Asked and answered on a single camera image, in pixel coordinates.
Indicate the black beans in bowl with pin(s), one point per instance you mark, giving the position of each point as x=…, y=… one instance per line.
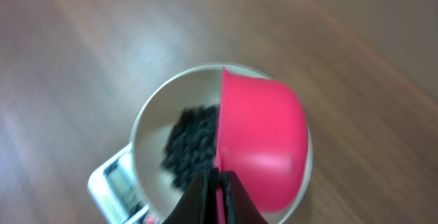
x=191, y=145

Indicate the pink measuring scoop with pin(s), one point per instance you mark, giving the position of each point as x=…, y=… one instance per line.
x=263, y=137

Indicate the white bowl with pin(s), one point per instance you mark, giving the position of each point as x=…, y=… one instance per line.
x=194, y=87

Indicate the white digital kitchen scale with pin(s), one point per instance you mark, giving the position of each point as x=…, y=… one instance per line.
x=115, y=190

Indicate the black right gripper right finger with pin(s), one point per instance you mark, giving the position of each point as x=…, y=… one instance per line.
x=234, y=203

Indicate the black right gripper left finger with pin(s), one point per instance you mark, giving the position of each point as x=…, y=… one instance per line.
x=198, y=203

